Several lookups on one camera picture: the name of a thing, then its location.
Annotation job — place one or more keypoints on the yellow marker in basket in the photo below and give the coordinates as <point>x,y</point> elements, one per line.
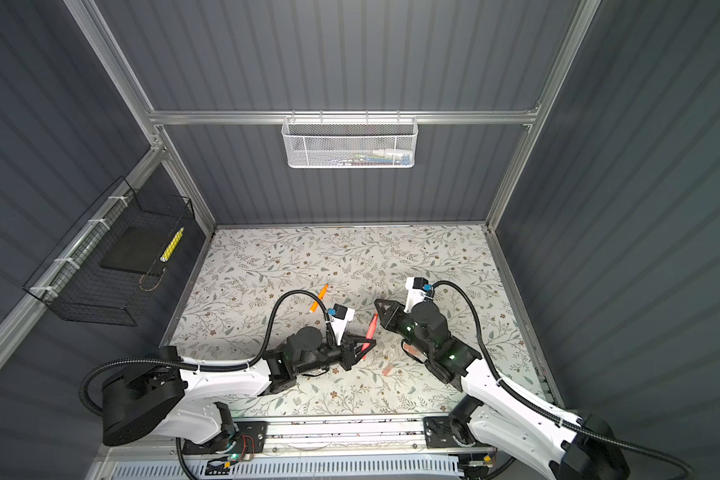
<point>171,246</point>

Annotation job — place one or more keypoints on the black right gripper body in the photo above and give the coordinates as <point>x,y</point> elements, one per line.
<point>404,325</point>

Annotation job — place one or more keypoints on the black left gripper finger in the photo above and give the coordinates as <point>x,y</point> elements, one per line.
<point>349,358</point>
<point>355,344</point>

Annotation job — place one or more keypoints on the white vented cable duct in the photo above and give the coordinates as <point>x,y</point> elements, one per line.
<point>408,466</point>

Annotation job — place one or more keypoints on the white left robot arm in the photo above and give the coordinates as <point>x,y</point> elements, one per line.
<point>157,399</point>

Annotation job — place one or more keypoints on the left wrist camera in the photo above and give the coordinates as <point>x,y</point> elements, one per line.
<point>339,317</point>

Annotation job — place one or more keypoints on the black wire basket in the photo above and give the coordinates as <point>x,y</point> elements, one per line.
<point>75,288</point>

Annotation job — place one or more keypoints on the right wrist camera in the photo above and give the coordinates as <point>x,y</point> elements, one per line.
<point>418,290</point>

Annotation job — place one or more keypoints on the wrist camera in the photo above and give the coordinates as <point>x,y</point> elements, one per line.
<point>418,290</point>
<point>339,317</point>

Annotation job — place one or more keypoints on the translucent pink pen cap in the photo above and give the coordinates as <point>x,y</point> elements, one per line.
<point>409,348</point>

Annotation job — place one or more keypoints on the pink red marker pen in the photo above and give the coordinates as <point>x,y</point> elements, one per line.
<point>371,332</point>

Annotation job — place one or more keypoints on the white wire mesh basket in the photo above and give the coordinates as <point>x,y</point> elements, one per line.
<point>306,143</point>

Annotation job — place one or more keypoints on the pens in white basket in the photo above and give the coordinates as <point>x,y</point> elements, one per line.
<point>382,157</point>

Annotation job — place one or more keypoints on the black foam block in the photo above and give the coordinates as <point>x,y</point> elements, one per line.
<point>137,251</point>

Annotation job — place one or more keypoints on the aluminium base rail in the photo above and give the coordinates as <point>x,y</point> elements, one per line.
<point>355,434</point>

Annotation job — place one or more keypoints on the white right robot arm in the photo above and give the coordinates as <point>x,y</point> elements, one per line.
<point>498,412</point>

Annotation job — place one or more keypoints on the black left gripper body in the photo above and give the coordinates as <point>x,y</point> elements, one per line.
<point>328,353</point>

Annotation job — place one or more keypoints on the bright orange marker pen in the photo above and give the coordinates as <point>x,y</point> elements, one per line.
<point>316,304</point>

